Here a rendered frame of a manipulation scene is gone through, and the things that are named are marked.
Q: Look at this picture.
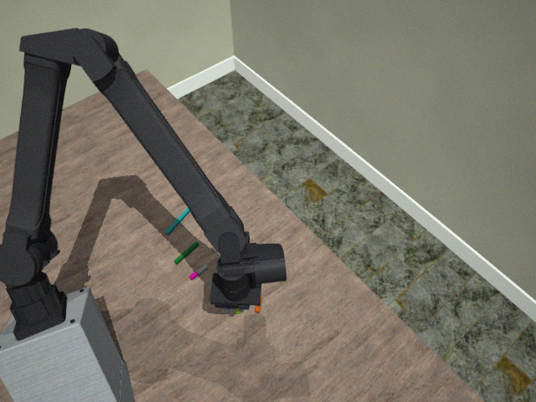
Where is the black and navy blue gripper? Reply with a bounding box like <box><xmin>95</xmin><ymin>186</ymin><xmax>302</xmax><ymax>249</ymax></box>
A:
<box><xmin>210</xmin><ymin>273</ymin><xmax>261</xmax><ymax>310</ymax></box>

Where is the orange rectangular bar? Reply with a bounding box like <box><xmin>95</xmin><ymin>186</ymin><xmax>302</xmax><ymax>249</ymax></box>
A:
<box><xmin>255</xmin><ymin>296</ymin><xmax>262</xmax><ymax>313</ymax></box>

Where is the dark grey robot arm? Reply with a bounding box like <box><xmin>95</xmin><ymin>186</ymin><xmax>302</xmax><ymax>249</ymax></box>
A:
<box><xmin>0</xmin><ymin>28</ymin><xmax>286</xmax><ymax>341</ymax></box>

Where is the turquoise rod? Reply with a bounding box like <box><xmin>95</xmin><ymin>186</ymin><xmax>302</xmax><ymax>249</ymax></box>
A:
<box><xmin>165</xmin><ymin>208</ymin><xmax>190</xmax><ymax>235</ymax></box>

